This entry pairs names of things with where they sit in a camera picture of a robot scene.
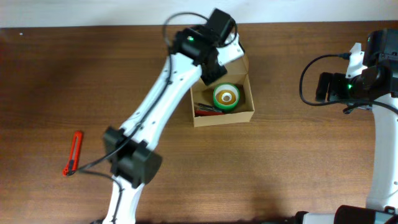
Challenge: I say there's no brown cardboard box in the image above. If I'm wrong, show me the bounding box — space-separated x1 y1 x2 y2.
190 56 255 127

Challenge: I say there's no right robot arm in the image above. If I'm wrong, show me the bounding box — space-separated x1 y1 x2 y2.
289 29 397 224

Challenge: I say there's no red utility knife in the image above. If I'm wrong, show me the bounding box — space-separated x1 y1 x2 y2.
62 131 83 177

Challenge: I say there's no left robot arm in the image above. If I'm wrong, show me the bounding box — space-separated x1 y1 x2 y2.
100 9 238 223

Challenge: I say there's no green tape roll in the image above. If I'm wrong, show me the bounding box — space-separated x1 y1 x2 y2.
213 83 240 111

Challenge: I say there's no red black stapler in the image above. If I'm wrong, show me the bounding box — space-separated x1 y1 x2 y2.
194 103 225 116

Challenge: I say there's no small yellow tape roll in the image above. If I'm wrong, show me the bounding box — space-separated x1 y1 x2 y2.
216 90 238 105

